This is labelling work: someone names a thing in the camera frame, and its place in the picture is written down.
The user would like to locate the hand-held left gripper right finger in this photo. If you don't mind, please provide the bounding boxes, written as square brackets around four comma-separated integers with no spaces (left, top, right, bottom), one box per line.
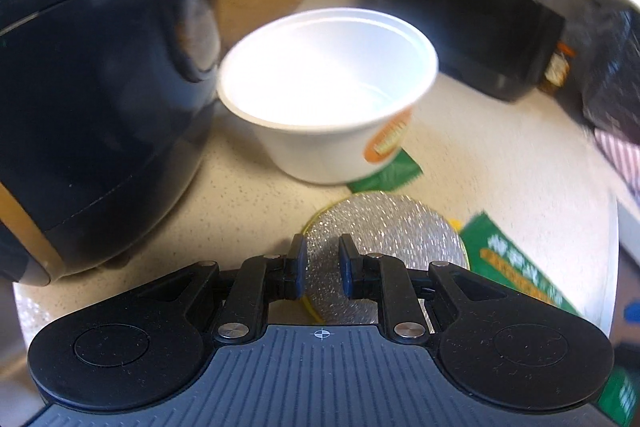
[339,234,508,342]

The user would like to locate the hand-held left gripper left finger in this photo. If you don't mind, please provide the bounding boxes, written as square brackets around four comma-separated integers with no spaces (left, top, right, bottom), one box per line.
[135,234,309,343]

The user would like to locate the silver glitter round sponge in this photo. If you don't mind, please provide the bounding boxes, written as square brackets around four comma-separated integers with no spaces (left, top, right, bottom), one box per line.
[302,192,470,325]

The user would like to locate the small green packet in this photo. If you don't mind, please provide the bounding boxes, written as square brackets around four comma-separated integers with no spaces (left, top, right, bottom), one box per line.
[347,149,421,194]

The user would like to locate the large green packet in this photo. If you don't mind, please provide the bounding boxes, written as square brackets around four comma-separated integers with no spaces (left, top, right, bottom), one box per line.
[460,212,586,318]

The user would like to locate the white foam bowl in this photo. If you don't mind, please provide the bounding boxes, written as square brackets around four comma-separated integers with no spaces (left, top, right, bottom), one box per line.
[216,8,440,185]

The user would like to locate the black box appliance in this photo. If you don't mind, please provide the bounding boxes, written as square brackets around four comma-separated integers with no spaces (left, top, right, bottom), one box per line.
[382,0,568,102]

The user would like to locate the black rice cooker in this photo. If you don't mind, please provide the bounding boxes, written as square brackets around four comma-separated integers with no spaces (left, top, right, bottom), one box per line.
[0,0,223,284]

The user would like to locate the small jar with orange label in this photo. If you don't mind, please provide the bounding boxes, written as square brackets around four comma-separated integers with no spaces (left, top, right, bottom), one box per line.
[539,42,576,96]

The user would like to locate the pink striped cloth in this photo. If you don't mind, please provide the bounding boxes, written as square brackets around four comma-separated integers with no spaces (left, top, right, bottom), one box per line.
[592,127,640,198]

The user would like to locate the green printed packet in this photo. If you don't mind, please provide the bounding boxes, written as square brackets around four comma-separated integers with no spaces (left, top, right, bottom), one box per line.
[595,364,638,425]

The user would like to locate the black speckled bag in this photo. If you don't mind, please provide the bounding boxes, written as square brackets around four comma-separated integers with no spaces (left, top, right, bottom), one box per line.
[580,9,640,138]

